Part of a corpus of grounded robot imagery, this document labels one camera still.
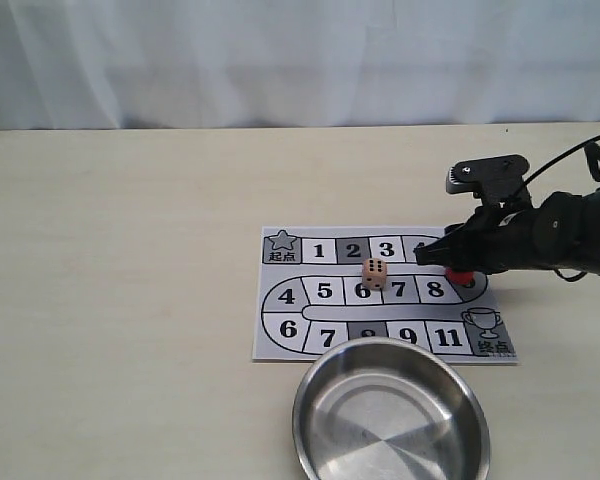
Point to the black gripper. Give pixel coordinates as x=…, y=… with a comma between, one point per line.
x=494, y=249

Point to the red cylinder game piece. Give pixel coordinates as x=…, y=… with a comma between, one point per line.
x=456, y=277

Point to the wooden die black pips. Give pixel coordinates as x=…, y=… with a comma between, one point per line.
x=374, y=273

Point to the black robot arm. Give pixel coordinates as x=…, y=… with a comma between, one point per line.
x=562, y=233

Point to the printed paper game board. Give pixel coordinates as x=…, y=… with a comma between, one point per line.
x=311, y=297

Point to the round stainless steel dish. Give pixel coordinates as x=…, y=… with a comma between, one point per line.
x=379, y=408

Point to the white fabric backdrop curtain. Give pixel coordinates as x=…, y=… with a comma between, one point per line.
x=234, y=64

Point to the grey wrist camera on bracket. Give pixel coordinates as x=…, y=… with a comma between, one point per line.
x=495, y=181

